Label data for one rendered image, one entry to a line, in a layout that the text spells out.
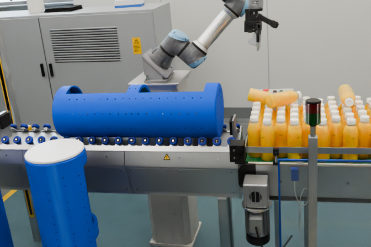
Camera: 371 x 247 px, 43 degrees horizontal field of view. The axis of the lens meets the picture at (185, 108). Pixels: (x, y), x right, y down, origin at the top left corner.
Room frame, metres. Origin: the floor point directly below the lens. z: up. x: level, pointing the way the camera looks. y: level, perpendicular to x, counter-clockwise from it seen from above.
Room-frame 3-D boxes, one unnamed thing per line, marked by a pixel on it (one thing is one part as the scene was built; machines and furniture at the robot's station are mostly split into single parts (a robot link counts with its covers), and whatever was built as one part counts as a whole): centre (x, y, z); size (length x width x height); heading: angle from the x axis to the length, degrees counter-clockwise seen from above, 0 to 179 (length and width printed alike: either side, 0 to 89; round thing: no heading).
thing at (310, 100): (1.80, -0.52, 1.18); 0.06 x 0.06 x 0.16
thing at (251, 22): (2.33, -0.38, 1.52); 0.09 x 0.08 x 0.12; 73
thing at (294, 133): (2.01, -0.50, 0.99); 0.07 x 0.07 x 0.19
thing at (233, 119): (2.24, -0.24, 0.99); 0.10 x 0.02 x 0.12; 166
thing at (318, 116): (1.80, -0.52, 1.18); 0.06 x 0.06 x 0.05
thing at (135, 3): (4.21, 0.41, 1.48); 0.24 x 0.12 x 0.08; 82
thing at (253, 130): (2.09, -0.32, 0.99); 0.07 x 0.07 x 0.19
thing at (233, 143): (2.04, -0.23, 0.95); 0.10 x 0.07 x 0.10; 166
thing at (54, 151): (2.06, 0.64, 1.03); 0.28 x 0.28 x 0.01
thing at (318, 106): (1.80, -0.52, 1.23); 0.06 x 0.06 x 0.04
